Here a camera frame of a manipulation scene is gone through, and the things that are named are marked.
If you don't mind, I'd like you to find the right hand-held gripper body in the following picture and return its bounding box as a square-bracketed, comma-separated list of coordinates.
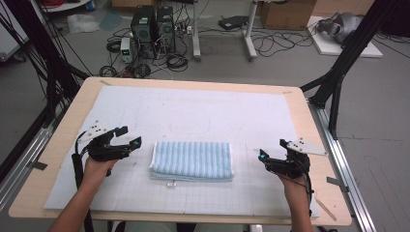
[264, 137, 329, 180]

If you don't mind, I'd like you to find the white power supply unit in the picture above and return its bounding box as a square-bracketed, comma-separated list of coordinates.
[119, 37, 133, 65]

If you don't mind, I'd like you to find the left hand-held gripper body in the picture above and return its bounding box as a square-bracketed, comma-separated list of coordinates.
[76, 120, 133, 162]

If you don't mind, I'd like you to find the black metal frame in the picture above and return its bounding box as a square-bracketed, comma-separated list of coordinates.
[299, 0, 400, 141]
[0, 0, 92, 182]

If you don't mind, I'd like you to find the aluminium rail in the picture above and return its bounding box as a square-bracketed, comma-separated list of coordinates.
[308, 102, 378, 232]
[0, 124, 56, 211]

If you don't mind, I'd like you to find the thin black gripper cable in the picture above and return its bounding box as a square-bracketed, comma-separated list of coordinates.
[301, 160, 314, 218]

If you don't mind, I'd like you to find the person's left hand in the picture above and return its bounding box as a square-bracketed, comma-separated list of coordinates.
[83, 157, 119, 191]

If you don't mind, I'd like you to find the black sleeved gripper cable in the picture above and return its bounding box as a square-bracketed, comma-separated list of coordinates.
[71, 130, 95, 232]

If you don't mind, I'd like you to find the blue striped towel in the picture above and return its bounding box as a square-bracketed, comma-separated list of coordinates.
[149, 140, 235, 189]

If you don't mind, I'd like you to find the person's right hand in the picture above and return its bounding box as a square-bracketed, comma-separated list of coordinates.
[276, 173, 311, 201]

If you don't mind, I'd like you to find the white floor board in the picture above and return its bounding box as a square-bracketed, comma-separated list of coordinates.
[306, 14, 384, 59]

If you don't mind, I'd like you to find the grey headset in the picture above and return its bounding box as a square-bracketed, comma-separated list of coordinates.
[315, 12, 364, 44]

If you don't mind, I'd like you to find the white grid mat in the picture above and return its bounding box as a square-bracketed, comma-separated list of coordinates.
[43, 85, 321, 218]

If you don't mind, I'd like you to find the white desk leg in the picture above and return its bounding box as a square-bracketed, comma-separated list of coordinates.
[242, 0, 259, 62]
[190, 0, 203, 62]

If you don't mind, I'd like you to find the clear plastic bag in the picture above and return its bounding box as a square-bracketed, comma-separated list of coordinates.
[67, 13, 102, 35]

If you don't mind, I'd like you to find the wide black computer tower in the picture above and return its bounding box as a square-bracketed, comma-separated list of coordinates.
[130, 5, 159, 60]

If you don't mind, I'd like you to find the large cardboard box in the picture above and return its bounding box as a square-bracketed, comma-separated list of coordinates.
[259, 0, 317, 31]

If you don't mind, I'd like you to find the narrow black computer tower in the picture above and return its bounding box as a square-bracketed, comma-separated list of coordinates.
[156, 6, 177, 54]

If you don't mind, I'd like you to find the black flat box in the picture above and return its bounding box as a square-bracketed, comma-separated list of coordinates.
[218, 14, 249, 31]

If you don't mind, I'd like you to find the black tape piece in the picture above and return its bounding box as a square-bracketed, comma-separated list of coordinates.
[27, 159, 48, 171]
[326, 176, 350, 193]

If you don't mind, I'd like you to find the coiled black cable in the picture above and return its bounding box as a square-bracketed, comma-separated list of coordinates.
[165, 52, 190, 73]

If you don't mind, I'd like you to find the tangle of black floor cables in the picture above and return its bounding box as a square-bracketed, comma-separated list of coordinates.
[250, 28, 315, 59]

